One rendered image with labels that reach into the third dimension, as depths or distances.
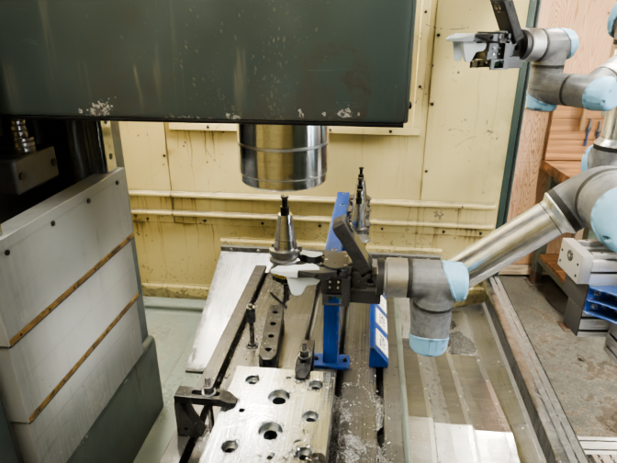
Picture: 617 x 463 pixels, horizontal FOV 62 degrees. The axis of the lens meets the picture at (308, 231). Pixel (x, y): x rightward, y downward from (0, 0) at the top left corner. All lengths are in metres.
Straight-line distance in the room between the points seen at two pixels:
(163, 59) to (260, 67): 0.14
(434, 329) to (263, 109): 0.52
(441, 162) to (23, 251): 1.43
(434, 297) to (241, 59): 0.53
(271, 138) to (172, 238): 1.43
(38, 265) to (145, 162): 1.17
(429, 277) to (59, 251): 0.69
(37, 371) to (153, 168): 1.21
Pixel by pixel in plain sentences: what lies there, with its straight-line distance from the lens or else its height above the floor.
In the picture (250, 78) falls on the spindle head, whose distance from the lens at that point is 0.78.
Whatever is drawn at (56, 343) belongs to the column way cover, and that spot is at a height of 1.16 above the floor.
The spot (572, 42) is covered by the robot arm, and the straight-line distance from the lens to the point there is 1.45.
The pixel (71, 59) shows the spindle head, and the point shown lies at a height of 1.68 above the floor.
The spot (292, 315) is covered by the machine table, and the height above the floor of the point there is 0.90.
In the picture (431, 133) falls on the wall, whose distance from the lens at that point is 1.94.
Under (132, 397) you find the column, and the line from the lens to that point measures 1.53.
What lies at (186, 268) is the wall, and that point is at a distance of 2.26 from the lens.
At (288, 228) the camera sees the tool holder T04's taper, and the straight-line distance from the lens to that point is 0.95.
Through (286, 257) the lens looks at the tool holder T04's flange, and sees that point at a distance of 0.96.
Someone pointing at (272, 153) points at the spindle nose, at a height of 1.54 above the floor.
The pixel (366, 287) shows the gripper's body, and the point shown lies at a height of 1.26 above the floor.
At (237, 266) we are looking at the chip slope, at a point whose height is 0.82.
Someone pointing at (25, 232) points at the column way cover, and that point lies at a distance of 1.00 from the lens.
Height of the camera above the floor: 1.74
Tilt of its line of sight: 22 degrees down
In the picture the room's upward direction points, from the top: straight up
